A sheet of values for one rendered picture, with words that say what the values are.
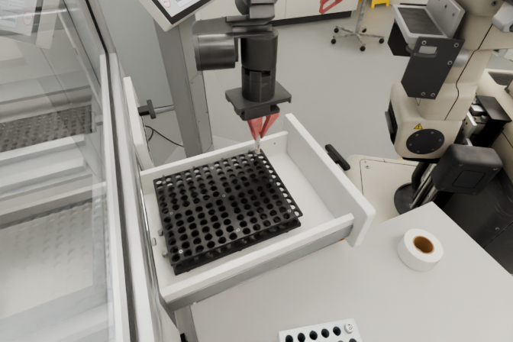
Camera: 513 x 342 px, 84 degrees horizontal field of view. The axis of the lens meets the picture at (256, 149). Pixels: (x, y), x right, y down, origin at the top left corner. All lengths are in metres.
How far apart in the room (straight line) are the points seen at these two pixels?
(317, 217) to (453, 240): 0.30
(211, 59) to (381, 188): 1.14
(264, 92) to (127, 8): 1.63
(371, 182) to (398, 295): 0.87
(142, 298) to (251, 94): 0.32
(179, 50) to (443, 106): 1.00
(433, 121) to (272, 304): 0.68
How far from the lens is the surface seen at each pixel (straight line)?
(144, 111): 0.73
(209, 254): 0.49
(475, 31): 0.89
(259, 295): 0.58
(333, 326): 0.54
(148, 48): 2.11
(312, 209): 0.58
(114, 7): 2.03
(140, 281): 0.36
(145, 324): 0.35
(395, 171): 1.54
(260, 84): 0.46
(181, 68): 1.37
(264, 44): 0.43
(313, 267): 0.61
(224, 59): 0.43
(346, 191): 0.51
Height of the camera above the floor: 1.31
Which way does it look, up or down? 43 degrees down
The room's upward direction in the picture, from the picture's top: straight up
